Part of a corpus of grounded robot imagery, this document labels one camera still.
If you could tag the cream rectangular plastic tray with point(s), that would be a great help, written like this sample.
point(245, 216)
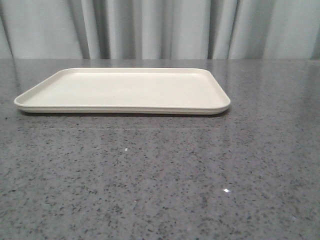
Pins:
point(126, 90)

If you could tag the grey-white pleated curtain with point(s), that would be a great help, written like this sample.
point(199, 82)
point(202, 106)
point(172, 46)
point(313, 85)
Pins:
point(160, 29)

